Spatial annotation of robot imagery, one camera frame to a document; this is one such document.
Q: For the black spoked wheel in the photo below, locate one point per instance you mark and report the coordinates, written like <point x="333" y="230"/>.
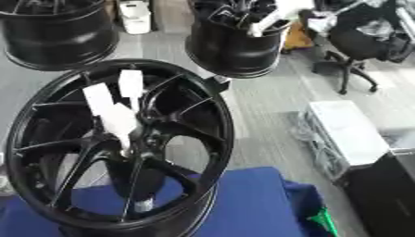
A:
<point x="178" y="112"/>

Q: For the black wheel rim with pin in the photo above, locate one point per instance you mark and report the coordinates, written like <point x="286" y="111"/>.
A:
<point x="237" y="52"/>

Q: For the black wheel stand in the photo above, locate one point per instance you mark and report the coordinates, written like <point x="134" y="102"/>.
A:
<point x="141" y="185"/>

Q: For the orange bag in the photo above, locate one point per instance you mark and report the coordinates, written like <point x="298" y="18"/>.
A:
<point x="298" y="37"/>

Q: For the white plastic container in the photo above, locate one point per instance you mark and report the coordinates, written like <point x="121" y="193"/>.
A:
<point x="135" y="17"/>

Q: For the white box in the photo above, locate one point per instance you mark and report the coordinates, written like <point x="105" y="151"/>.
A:
<point x="346" y="132"/>

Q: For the green item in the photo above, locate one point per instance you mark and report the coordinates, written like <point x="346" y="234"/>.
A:
<point x="326" y="219"/>

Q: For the black office chair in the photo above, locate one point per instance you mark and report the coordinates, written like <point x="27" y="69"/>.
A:
<point x="356" y="40"/>

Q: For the black cabinet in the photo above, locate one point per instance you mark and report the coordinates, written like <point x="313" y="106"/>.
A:
<point x="386" y="197"/>

